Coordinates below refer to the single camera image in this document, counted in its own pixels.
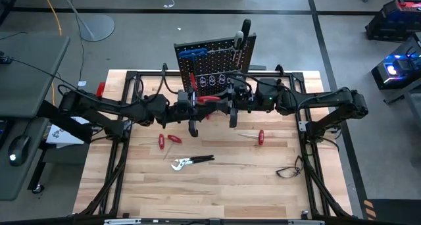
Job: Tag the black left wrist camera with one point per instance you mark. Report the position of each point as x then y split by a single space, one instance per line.
183 101

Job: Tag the red plastic block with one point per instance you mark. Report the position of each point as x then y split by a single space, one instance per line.
100 89

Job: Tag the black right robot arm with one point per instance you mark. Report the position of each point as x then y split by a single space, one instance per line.
329 100

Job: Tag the silver aluminium rail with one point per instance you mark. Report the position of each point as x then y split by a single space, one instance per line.
121 222

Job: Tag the black desk leg with caster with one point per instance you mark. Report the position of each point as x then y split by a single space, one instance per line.
37 172

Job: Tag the black metal table frame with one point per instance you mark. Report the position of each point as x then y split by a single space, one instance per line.
144 74

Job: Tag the black mat hazard stripes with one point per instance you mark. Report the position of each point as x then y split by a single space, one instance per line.
394 212

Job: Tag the small white tag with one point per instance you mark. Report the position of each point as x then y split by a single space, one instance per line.
82 84

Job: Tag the small black desk device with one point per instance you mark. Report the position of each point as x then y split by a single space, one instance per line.
5 59

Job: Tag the grey low desk panel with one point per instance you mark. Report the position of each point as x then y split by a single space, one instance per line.
13 182

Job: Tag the grey desk top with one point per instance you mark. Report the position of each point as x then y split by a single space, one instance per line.
29 80

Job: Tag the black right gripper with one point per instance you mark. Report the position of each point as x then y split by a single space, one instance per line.
245 106

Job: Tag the grey round floor stand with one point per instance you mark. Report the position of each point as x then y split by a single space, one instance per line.
98 27

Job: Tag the grey metal desk frame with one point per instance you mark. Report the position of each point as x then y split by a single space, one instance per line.
415 119

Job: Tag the black perforated pegboard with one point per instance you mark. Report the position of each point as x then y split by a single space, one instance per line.
217 64

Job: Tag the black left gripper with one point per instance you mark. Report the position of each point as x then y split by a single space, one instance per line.
184 116

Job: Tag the white paper sheet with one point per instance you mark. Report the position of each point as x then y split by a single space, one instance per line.
62 136

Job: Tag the black computer blue lights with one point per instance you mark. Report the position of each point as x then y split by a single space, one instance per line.
401 70

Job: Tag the black toolbox red lid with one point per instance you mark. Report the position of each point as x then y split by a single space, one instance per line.
391 24

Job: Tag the black computer mouse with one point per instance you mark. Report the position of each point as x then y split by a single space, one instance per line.
19 149

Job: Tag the silver straight hook rail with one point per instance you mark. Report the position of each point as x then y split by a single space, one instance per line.
220 50

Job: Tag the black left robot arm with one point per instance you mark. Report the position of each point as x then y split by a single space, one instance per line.
108 106

